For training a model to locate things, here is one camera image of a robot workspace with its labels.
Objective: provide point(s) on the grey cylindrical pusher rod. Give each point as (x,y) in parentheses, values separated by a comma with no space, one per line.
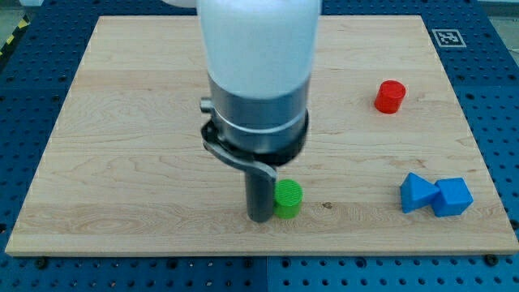
(260,189)

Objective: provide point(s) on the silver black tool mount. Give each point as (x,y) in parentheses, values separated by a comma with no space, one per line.
(255,135)

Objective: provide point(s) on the green cylinder block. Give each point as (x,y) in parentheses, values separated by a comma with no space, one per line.
(288,195)

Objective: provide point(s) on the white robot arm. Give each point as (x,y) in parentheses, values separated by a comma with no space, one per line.
(259,61)

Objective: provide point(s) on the wooden board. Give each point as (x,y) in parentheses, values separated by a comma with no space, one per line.
(125,173)

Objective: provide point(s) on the red cylinder block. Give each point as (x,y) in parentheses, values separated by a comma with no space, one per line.
(389,97)

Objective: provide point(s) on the blue triangular block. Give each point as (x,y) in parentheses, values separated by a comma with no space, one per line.
(416,192)

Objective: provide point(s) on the blue cube block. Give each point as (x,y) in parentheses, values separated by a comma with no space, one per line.
(453,199)

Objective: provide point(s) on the fiducial marker tag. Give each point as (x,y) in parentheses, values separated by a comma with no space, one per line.
(448,38)

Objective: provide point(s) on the yellow black hazard tape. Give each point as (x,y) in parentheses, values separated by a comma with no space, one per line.
(14,38)

